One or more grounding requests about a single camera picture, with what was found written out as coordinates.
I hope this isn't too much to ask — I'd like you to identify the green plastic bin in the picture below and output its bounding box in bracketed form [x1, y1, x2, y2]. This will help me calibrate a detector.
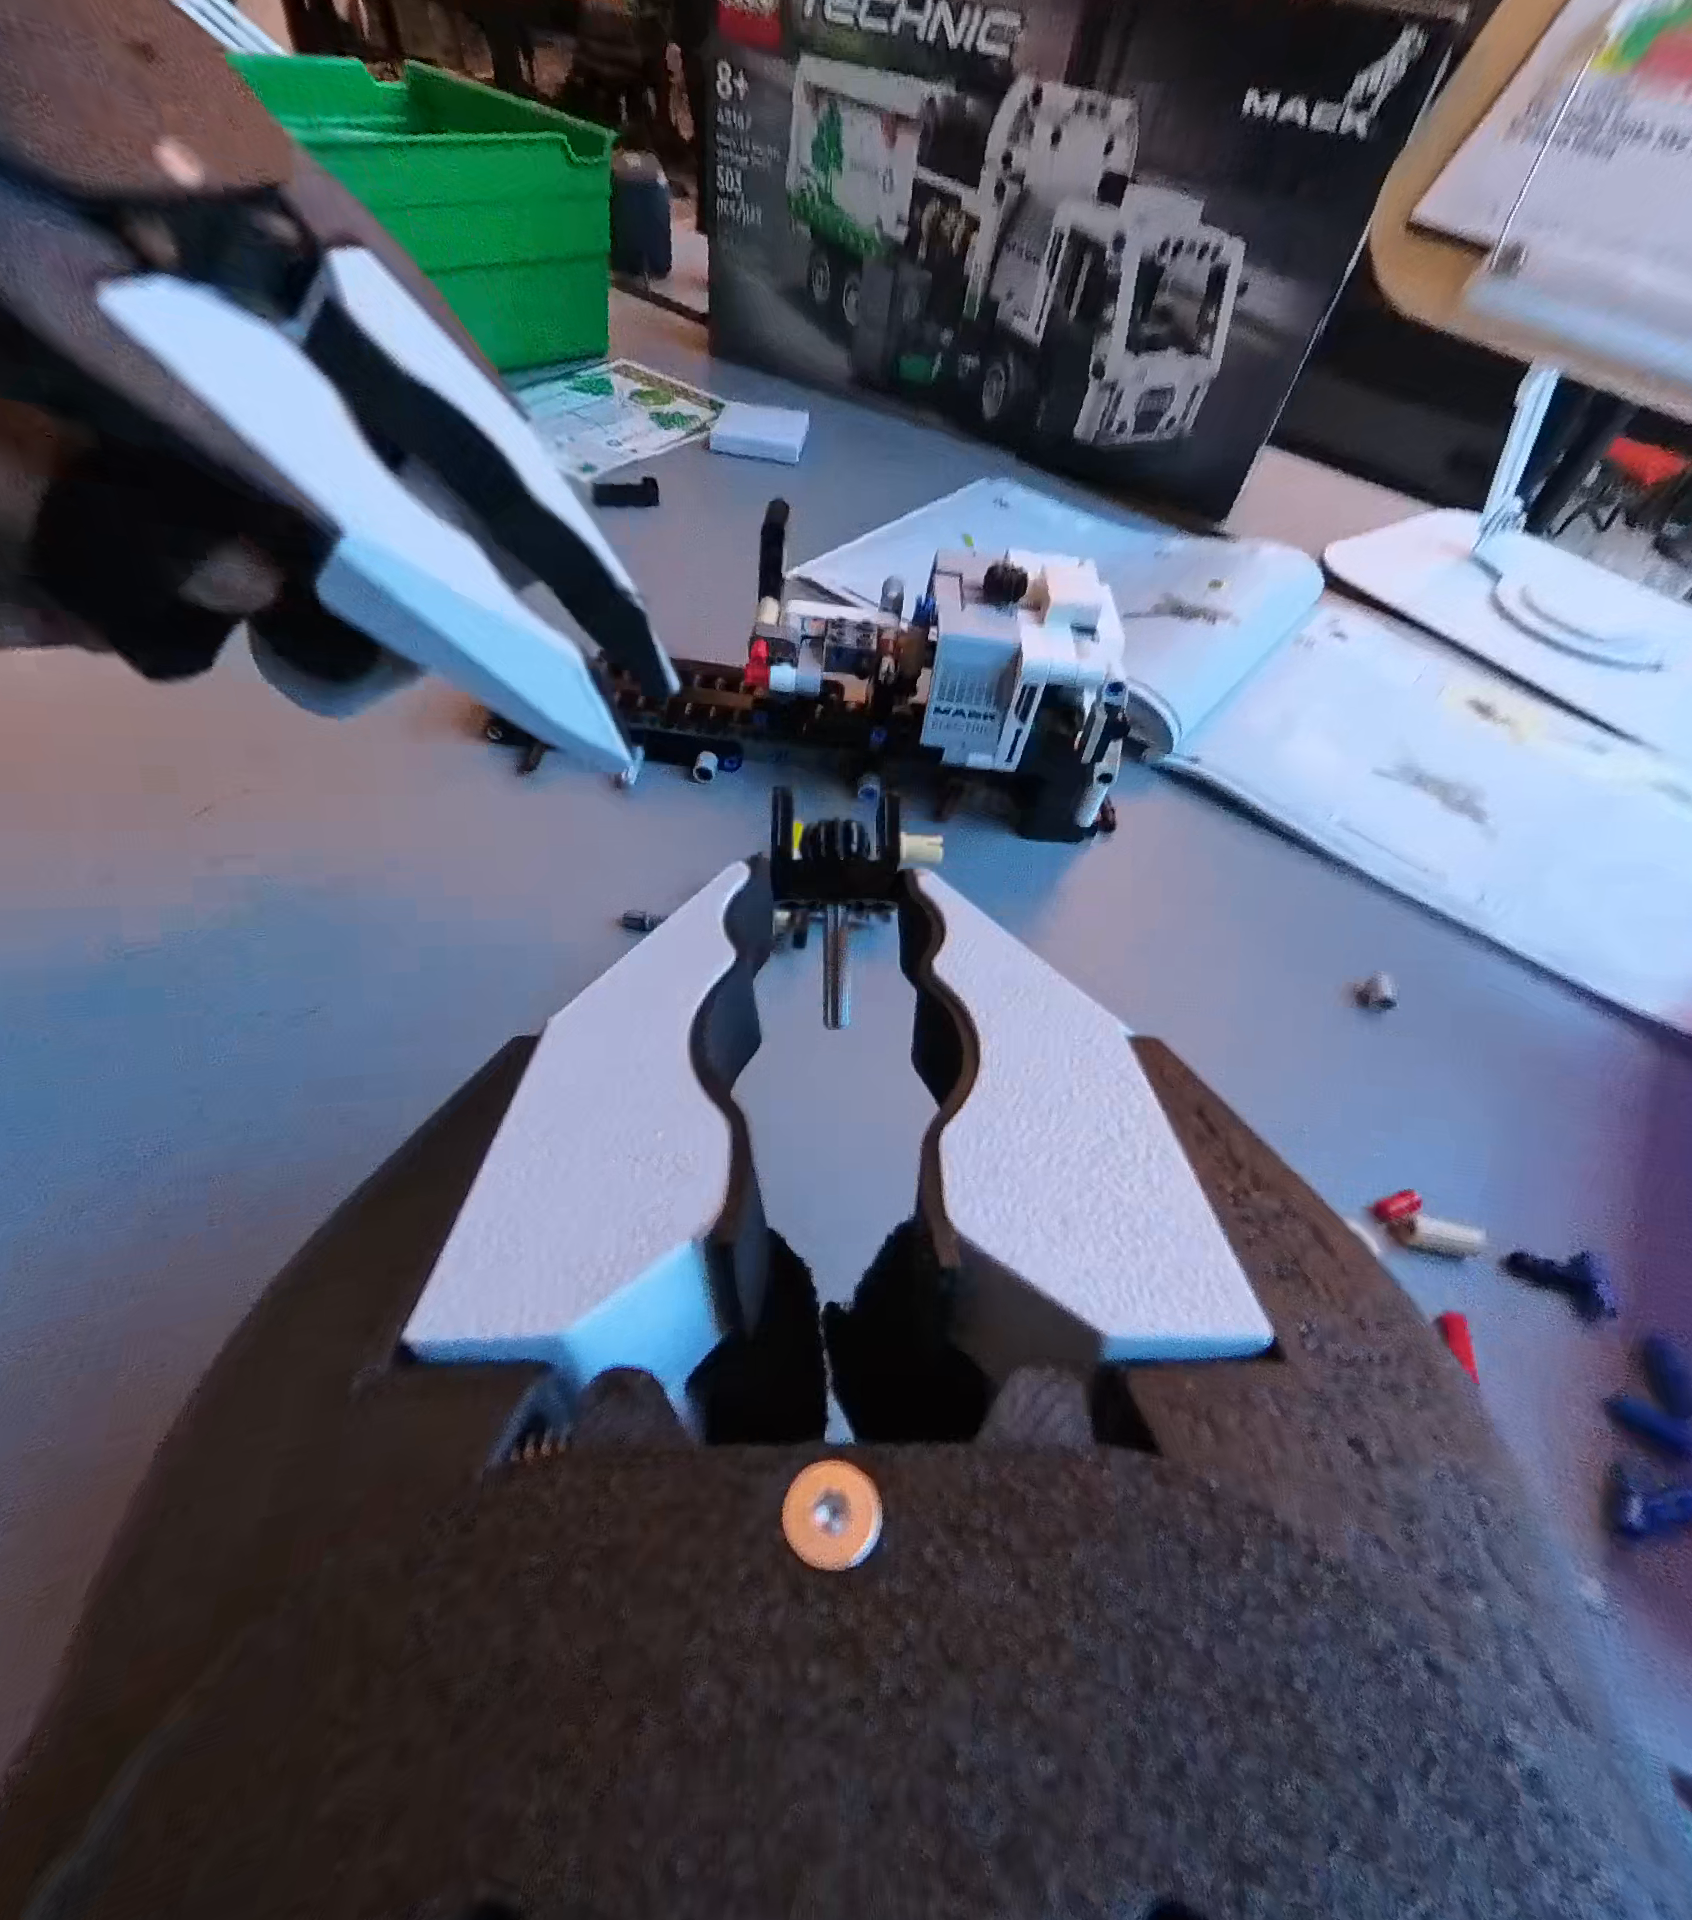
[228, 51, 620, 378]

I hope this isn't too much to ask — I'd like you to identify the wooden board with paper sheet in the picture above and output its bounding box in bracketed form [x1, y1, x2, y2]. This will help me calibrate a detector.
[1369, 0, 1692, 430]

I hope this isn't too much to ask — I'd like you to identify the white metal stand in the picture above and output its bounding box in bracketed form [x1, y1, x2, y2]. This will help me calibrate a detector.
[1319, 359, 1692, 798]

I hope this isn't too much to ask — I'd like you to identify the black lego set box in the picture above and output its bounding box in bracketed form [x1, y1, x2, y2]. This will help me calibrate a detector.
[701, 0, 1476, 522]

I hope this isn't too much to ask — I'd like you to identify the black lego connector frame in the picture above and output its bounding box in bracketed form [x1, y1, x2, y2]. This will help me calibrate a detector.
[768, 783, 948, 950]

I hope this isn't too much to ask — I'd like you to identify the white lego truck model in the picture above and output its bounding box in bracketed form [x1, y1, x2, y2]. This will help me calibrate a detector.
[485, 497, 1135, 845]

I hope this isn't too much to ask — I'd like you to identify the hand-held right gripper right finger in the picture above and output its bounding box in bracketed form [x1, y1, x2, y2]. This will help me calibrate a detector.
[897, 865, 1277, 1368]

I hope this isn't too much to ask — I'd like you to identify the lego instruction booklet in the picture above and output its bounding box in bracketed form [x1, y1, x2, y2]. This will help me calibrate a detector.
[785, 476, 1692, 1052]

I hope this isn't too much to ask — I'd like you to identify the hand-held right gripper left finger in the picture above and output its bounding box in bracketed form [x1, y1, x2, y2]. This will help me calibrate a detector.
[395, 853, 780, 1442]

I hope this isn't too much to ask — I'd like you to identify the black blue lego pin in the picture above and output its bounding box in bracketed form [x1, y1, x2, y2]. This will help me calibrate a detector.
[1502, 1247, 1616, 1326]

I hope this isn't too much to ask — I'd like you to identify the sticker sheet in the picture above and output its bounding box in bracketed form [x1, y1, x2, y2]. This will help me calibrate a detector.
[512, 359, 728, 486]

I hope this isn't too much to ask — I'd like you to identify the small white box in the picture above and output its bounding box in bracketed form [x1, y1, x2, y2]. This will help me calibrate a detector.
[705, 402, 816, 466]

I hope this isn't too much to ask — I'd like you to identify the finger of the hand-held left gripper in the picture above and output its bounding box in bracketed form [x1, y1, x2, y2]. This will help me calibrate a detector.
[301, 243, 683, 707]
[92, 273, 641, 785]

